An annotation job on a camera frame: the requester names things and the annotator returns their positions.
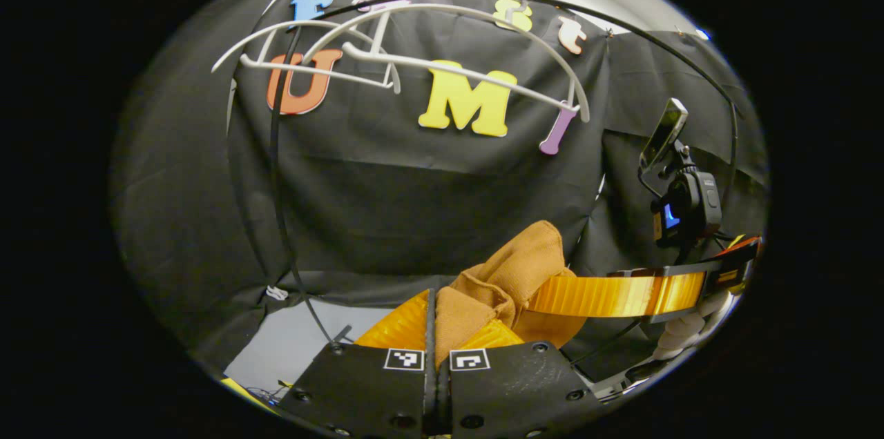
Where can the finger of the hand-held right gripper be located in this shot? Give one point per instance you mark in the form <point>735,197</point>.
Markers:
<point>621,295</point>

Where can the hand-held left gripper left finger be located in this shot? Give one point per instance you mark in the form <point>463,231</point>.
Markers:
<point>431,328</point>

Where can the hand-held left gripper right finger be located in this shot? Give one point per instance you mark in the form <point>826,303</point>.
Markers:
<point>511,391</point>

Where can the brown jacket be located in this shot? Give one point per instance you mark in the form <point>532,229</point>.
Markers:
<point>525,259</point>

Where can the black clothes rack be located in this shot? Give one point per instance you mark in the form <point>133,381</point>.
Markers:
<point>275,149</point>

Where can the white clothes hanger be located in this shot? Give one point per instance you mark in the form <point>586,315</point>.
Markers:
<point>414,63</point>
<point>318,72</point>

